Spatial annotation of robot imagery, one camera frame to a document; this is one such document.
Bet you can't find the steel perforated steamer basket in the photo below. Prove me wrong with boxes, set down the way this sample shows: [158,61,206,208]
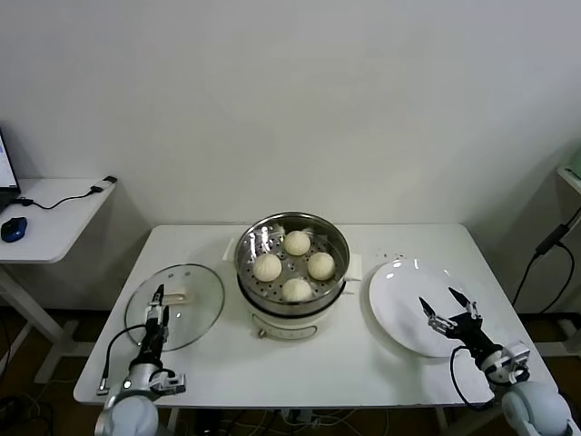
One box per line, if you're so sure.
[222,211,364,315]

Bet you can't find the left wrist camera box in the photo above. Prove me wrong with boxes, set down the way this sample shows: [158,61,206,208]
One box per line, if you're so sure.
[152,370,188,395]

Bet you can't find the white shelf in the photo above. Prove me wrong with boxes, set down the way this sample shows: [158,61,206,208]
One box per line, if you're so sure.
[556,165,581,193]

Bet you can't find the black adapter cable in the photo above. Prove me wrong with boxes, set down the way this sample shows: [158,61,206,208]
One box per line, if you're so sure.
[11,174,119,211]

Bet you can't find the white power strip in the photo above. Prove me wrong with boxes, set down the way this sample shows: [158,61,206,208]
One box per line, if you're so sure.
[279,408,317,427]

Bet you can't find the white side desk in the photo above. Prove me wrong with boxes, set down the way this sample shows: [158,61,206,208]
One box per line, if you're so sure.
[0,176,118,385]

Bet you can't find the steamed baozi bun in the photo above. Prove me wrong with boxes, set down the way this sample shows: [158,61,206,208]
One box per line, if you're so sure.
[284,229,312,257]
[252,253,283,282]
[281,277,314,303]
[307,252,337,281]

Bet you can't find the blue computer mouse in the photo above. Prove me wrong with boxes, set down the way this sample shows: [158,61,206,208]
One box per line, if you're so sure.
[0,216,29,243]

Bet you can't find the glass lid with cream handle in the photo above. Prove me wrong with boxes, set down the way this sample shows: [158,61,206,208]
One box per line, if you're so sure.
[124,263,227,352]

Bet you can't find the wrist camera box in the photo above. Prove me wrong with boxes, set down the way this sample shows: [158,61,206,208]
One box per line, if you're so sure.
[152,370,188,395]
[503,341,532,383]

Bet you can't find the tangled floor cables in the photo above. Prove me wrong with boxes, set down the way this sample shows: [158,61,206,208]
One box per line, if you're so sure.
[0,392,54,436]

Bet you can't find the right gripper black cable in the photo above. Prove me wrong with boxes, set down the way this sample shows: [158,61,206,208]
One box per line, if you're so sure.
[449,347,497,412]

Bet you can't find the black wall plug cable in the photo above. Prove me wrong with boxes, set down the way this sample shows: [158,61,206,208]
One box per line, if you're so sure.
[511,221,576,315]

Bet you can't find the white round plate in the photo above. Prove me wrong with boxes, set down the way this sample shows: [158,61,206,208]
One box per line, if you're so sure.
[368,258,481,359]

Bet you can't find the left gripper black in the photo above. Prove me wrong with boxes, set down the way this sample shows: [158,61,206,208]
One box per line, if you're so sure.
[138,284,172,367]

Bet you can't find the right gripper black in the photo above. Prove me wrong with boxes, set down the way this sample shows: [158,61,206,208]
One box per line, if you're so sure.
[418,286,497,362]

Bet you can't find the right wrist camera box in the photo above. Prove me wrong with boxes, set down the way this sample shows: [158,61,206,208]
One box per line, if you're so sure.
[503,341,532,383]

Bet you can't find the white electric pot base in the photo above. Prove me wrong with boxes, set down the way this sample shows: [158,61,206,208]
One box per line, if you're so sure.
[242,276,358,344]

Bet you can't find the black laptop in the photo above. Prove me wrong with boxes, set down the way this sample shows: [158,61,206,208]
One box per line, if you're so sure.
[0,125,23,214]

